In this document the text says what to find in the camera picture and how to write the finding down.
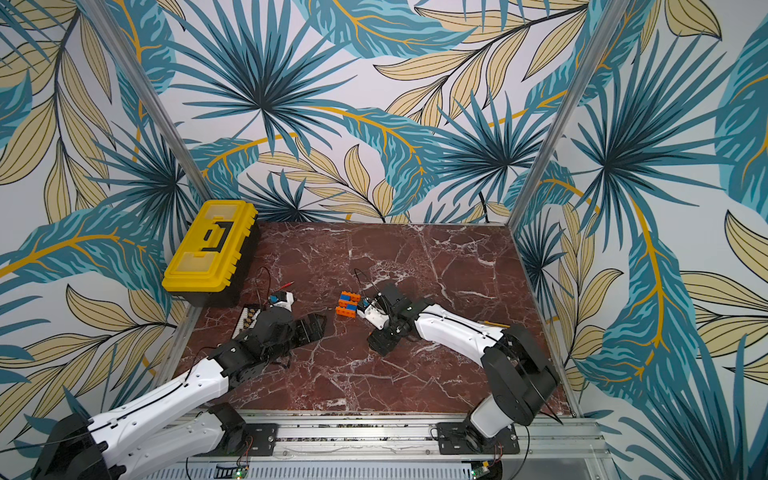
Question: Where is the orange lego brick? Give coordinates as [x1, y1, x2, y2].
[340, 291, 361, 303]
[335, 305, 357, 318]

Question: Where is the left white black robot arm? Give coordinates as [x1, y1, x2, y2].
[30, 306, 328, 479]

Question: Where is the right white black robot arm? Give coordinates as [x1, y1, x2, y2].
[358, 284, 560, 443]

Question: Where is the yellow utility knife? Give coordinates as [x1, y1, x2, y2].
[481, 321, 509, 328]

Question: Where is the yellow black toolbox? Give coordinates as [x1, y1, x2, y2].
[162, 200, 260, 308]

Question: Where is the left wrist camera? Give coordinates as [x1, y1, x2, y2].
[268, 290, 294, 312]

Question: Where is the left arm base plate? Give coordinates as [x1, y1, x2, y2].
[198, 423, 279, 458]

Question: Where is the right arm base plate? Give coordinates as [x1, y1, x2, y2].
[435, 421, 520, 455]

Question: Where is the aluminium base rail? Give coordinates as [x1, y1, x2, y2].
[89, 410, 619, 480]

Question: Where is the right aluminium corner post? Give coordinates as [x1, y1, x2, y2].
[507, 0, 628, 235]

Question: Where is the aluminium corner post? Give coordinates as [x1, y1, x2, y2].
[79, 0, 212, 202]
[507, 0, 628, 235]

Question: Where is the left aluminium corner post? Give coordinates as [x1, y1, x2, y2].
[79, 0, 212, 202]

